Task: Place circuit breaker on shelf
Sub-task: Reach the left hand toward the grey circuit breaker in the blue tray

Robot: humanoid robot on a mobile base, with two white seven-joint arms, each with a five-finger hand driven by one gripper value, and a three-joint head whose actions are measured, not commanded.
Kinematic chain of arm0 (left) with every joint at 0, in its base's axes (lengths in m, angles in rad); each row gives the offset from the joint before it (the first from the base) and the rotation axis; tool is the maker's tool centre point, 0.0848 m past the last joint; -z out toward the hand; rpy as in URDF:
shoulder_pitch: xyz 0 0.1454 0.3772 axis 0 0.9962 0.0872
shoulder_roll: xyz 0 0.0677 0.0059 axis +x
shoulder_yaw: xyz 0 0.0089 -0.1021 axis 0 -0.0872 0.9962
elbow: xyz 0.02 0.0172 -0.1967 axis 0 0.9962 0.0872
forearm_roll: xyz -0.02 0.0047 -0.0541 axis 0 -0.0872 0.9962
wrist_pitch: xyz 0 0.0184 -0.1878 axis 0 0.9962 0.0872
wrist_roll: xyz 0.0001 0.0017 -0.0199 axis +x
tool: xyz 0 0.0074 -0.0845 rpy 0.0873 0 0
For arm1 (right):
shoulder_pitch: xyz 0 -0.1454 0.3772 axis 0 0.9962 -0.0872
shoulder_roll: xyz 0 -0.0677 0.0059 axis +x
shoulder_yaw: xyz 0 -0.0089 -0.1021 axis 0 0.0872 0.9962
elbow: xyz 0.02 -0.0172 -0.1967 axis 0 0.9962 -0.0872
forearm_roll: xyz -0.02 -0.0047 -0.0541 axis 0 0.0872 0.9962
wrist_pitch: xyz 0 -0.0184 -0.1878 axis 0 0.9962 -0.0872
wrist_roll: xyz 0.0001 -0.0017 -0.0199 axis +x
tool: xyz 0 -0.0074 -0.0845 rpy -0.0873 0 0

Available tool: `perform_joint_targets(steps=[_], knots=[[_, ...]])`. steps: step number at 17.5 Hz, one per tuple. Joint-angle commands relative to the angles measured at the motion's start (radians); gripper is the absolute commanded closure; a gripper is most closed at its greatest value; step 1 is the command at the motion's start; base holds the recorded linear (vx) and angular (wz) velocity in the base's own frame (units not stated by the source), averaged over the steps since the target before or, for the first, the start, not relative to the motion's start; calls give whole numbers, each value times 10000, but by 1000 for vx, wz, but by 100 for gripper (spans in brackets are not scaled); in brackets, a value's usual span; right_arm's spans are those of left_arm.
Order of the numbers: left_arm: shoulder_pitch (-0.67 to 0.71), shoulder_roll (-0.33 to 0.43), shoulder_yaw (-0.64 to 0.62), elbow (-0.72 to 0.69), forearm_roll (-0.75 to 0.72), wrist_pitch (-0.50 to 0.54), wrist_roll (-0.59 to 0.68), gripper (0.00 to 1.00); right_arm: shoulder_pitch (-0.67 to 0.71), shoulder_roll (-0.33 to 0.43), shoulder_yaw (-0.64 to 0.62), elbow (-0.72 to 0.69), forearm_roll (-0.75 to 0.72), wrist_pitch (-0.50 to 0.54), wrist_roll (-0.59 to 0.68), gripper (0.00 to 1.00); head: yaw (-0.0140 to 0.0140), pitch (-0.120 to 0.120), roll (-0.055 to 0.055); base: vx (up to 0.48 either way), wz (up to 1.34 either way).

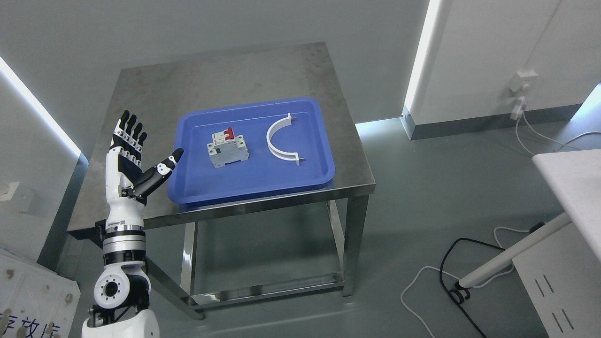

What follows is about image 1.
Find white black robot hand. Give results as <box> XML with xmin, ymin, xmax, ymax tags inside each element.
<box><xmin>105</xmin><ymin>110</ymin><xmax>184</xmax><ymax>232</ymax></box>

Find white board with text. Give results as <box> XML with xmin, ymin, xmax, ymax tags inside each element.
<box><xmin>0</xmin><ymin>249</ymin><xmax>81</xmax><ymax>338</ymax></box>

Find white power adapter plug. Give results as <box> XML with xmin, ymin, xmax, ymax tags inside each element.
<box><xmin>509</xmin><ymin>95</ymin><xmax>527</xmax><ymax>121</ymax></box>

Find white wall socket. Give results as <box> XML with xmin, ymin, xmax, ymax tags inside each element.
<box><xmin>509</xmin><ymin>70</ymin><xmax>538</xmax><ymax>93</ymax></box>

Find black cable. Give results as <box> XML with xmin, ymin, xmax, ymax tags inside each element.
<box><xmin>439</xmin><ymin>221</ymin><xmax>547</xmax><ymax>338</ymax></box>

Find white curved plastic bracket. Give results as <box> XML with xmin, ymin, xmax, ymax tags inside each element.
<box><xmin>265</xmin><ymin>113</ymin><xmax>305</xmax><ymax>167</ymax></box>

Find blue plastic tray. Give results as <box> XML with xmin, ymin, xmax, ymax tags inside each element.
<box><xmin>167</xmin><ymin>98</ymin><xmax>335</xmax><ymax>206</ymax></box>

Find white cabinet with slots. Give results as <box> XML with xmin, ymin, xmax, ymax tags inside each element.
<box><xmin>513</xmin><ymin>224</ymin><xmax>601</xmax><ymax>338</ymax></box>

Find white wall box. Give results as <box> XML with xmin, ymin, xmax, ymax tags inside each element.
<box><xmin>0</xmin><ymin>182</ymin><xmax>36</xmax><ymax>213</ymax></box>

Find white table with leg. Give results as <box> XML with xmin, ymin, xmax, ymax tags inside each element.
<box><xmin>458</xmin><ymin>149</ymin><xmax>601</xmax><ymax>289</ymax></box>

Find grey red circuit breaker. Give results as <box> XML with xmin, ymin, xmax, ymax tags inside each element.
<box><xmin>207</xmin><ymin>127</ymin><xmax>250</xmax><ymax>168</ymax></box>

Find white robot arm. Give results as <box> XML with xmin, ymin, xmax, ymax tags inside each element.
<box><xmin>81</xmin><ymin>224</ymin><xmax>161</xmax><ymax>338</ymax></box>

